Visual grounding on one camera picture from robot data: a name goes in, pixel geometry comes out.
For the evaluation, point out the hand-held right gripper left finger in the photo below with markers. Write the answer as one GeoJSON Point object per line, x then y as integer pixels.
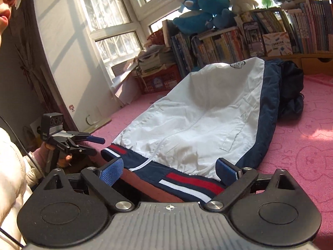
{"type": "Point", "coordinates": [113, 172]}

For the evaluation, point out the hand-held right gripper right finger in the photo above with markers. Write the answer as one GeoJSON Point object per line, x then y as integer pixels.
{"type": "Point", "coordinates": [224, 172]}

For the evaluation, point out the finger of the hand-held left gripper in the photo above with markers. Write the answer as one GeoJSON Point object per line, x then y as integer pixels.
{"type": "Point", "coordinates": [87, 151]}
{"type": "Point", "coordinates": [96, 139]}

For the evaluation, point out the navy and white jacket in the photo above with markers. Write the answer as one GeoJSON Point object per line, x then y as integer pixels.
{"type": "Point", "coordinates": [203, 104]}

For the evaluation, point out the person's left hand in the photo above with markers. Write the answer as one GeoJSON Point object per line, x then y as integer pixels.
{"type": "Point", "coordinates": [65, 160]}

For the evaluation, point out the person's white padded coat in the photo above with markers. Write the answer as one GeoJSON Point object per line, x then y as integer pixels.
{"type": "Point", "coordinates": [10, 177]}

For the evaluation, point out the brown cardboard sheet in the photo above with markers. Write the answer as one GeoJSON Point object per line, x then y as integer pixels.
{"type": "Point", "coordinates": [122, 69]}

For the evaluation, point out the pink rabbit print blanket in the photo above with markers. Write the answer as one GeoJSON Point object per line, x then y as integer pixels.
{"type": "Point", "coordinates": [299, 161]}

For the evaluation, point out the red plastic crate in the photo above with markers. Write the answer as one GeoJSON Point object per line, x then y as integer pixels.
{"type": "Point", "coordinates": [161, 82]}

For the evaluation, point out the stack of paper workbooks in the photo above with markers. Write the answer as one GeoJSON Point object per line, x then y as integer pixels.
{"type": "Point", "coordinates": [153, 61]}

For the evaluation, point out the white framed window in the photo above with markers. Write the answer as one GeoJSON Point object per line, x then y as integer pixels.
{"type": "Point", "coordinates": [114, 30]}

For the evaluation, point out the red woven basket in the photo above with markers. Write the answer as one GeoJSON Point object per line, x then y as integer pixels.
{"type": "Point", "coordinates": [156, 38]}

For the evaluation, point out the wooden drawer organiser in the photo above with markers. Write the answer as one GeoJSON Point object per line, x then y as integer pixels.
{"type": "Point", "coordinates": [286, 62]}

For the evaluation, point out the person's head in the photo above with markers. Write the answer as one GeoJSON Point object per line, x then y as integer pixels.
{"type": "Point", "coordinates": [6, 2]}

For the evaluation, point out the white box pencil print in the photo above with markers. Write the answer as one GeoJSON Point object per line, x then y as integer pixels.
{"type": "Point", "coordinates": [277, 44]}

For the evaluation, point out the blue cat plush toy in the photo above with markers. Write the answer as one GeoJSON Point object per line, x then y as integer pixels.
{"type": "Point", "coordinates": [213, 2]}

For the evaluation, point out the small green ornament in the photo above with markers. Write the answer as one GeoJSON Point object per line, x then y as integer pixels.
{"type": "Point", "coordinates": [266, 2]}

